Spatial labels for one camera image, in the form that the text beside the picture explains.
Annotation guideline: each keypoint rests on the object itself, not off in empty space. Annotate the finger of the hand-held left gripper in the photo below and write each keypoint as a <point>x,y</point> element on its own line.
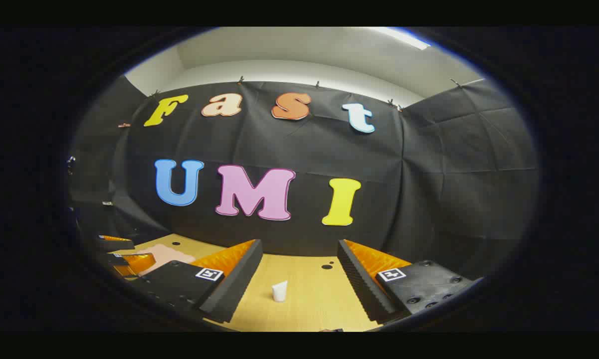
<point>114,244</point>
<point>137,263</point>

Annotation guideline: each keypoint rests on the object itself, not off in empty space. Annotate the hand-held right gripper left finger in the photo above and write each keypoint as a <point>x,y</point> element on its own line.
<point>239,279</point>

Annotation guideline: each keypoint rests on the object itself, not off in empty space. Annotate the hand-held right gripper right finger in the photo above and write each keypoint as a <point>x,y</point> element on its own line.
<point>359,284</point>

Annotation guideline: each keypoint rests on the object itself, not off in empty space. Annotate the white squeeze tube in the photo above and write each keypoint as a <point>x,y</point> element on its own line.
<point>280,293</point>

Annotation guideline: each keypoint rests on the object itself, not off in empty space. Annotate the black backdrop cloth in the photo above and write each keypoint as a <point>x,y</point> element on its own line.
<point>304,149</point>

